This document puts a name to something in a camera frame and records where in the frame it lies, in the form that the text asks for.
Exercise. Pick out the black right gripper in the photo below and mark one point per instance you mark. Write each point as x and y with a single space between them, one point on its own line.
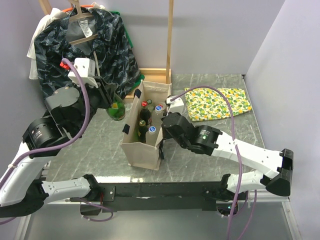
166 134

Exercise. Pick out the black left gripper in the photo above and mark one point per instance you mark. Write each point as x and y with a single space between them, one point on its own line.
102 91

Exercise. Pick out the clear soda water bottle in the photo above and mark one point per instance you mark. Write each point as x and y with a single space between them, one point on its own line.
150 105

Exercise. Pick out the dark cola glass bottle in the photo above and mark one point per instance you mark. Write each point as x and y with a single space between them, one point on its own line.
145 114

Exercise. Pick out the green glass bottle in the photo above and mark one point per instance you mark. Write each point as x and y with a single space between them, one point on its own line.
142 130
116 110

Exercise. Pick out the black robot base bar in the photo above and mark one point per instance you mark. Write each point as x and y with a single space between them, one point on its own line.
139 196

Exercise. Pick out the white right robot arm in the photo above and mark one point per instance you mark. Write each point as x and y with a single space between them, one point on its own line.
272 170

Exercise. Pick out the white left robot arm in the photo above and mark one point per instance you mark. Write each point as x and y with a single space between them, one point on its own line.
22 190

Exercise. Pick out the lemon print cloth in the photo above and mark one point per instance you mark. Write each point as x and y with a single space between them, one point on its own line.
204 104

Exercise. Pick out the wooden clothes rack stand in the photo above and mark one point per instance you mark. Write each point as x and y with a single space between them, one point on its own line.
157 75

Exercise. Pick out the dark patterned hanging jacket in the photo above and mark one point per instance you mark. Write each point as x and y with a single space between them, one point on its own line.
116 61

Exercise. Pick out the wooden clothes hanger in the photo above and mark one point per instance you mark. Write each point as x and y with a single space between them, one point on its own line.
81 19

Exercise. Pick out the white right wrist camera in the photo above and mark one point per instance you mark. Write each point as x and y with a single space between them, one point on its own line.
174 106

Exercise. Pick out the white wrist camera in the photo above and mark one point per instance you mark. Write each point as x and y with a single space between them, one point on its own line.
174 106
86 69

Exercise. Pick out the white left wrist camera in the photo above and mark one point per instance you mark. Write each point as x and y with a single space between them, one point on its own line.
86 69

